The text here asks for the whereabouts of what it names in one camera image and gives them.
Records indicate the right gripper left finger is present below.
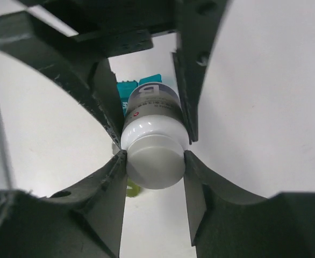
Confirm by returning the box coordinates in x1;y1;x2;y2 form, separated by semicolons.
0;150;127;257

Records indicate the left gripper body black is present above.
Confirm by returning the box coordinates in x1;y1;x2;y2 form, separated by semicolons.
21;0;176;57

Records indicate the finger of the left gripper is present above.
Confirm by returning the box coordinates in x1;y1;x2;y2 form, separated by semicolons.
0;11;124;146
172;0;231;142

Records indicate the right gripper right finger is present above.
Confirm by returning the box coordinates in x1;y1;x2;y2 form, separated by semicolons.
184;151;315;257

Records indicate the weekly pill organizer strip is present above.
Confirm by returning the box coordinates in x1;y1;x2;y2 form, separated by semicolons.
116;73;163;198

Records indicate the white pill bottle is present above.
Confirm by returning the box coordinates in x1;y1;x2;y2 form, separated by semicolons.
120;82;189;190

